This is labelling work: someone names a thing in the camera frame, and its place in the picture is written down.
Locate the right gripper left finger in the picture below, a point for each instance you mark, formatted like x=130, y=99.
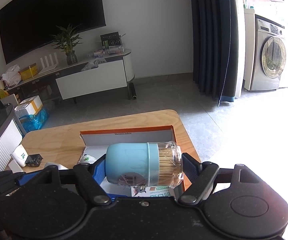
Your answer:
x=89, y=179

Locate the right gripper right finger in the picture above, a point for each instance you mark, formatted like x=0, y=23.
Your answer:
x=201, y=176

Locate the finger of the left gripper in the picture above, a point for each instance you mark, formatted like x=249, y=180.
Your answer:
x=15, y=180

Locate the white mosquito repellent plug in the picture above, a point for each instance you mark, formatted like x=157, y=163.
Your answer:
x=87, y=159

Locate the white plug-in holder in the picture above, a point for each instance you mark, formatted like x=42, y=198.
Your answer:
x=20, y=155

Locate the black charger plug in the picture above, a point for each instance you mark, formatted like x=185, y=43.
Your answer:
x=33, y=160

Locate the green white small box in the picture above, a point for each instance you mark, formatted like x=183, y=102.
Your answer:
x=152, y=191

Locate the blue toothpick jar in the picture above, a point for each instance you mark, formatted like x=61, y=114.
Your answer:
x=144, y=164

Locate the round black white side table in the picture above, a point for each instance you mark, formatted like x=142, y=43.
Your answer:
x=11, y=133

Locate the blue plastic bag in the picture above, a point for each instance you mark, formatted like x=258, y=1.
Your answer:
x=34, y=122

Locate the cardboard box on floor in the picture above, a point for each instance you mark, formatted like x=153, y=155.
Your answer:
x=30, y=106

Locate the white tv cabinet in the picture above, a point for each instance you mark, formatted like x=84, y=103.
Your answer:
x=116, y=72

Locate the white plastic bag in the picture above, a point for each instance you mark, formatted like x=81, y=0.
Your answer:
x=12, y=76

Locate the white wifi router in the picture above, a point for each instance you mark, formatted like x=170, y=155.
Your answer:
x=48, y=63

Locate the yellow box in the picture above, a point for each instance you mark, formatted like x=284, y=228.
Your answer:
x=29, y=72

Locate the potted plant in dark vase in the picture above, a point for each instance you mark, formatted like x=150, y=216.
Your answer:
x=66, y=40

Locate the dark blue curtain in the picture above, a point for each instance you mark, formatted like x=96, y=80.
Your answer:
x=215, y=48

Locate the black framed display card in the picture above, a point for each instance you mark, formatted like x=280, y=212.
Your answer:
x=110, y=39

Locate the washing machine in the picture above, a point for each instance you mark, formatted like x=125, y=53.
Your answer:
x=265, y=57

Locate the wall television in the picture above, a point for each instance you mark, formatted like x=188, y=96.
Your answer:
x=26, y=25

